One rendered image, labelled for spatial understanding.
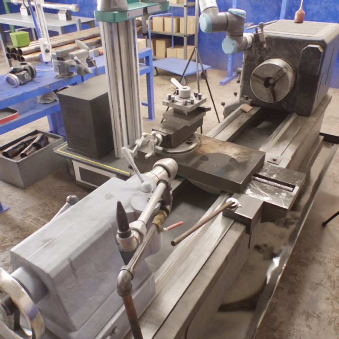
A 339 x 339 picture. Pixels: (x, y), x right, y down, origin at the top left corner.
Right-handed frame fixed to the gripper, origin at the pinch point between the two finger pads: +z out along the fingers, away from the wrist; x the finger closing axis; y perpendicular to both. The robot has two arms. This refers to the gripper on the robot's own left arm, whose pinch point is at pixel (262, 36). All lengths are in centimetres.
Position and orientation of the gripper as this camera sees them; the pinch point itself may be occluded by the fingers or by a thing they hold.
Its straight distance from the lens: 218.9
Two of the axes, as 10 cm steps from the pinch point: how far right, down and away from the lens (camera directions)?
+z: 6.9, -3.9, 6.1
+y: -2.5, -9.2, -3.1
